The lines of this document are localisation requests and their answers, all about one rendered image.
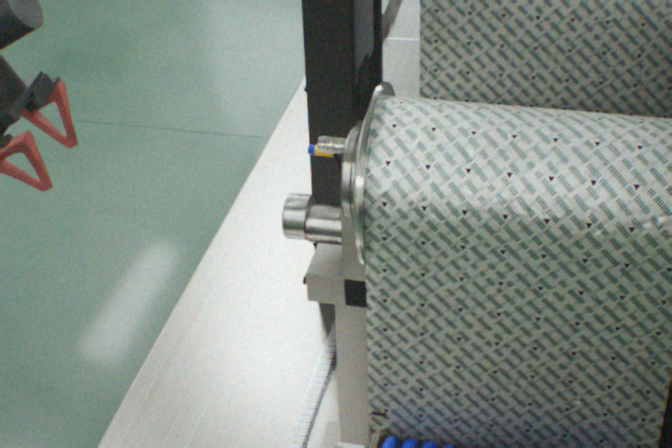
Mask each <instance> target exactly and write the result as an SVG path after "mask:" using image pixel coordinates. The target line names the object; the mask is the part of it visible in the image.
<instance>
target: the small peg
mask: <svg viewBox="0 0 672 448"><path fill-rule="evenodd" d="M346 141H347V138H345V137H341V136H340V137H336V136H328V135H321V136H320V137H319V140H318V150H319V152H320V153H327V152H328V153H330V154H335V153H337V154H341V155H343V154H344V150H345V146H346Z"/></svg>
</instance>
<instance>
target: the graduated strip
mask: <svg viewBox="0 0 672 448"><path fill-rule="evenodd" d="M336 364H337V357H336V332H335V316H334V317H333V320H332V322H331V326H330V329H329V331H328V334H327V337H326V340H325V342H324V346H323V349H322V351H321V354H320V357H319V360H318V362H316V365H315V369H314V371H313V374H312V377H311V380H310V382H309V385H308V388H307V391H306V394H305V397H304V400H303V402H302V405H301V408H300V410H299V414H298V417H297V419H296V422H294V425H293V428H292V430H291V433H290V437H289V439H288V442H287V445H286V448H308V446H309V443H310V440H311V437H312V433H313V431H314V428H315V425H316V422H318V419H319V416H320V412H321V409H322V406H323V404H324V401H325V398H326V395H327V392H328V388H329V385H330V382H331V379H332V377H333V374H334V371H335V367H336Z"/></svg>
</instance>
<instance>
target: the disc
mask: <svg viewBox="0 0 672 448"><path fill-rule="evenodd" d="M387 95H392V96H396V95H395V91H394V88H393V86H392V84H391V83H390V82H387V81H382V82H381V83H380V84H379V85H378V86H377V87H376V89H375V91H374V93H373V96H372V98H371V102H370V106H369V109H368V113H367V117H366V121H365V127H364V132H363V137H361V144H360V151H359V158H358V168H357V178H356V192H355V241H356V249H357V255H358V260H359V262H360V264H361V266H363V267H364V268H365V269H366V243H365V195H366V180H367V170H368V160H369V153H370V147H371V140H372V135H373V130H374V125H375V120H376V117H377V113H378V110H379V107H380V105H381V103H382V101H383V98H385V97H386V96H387Z"/></svg>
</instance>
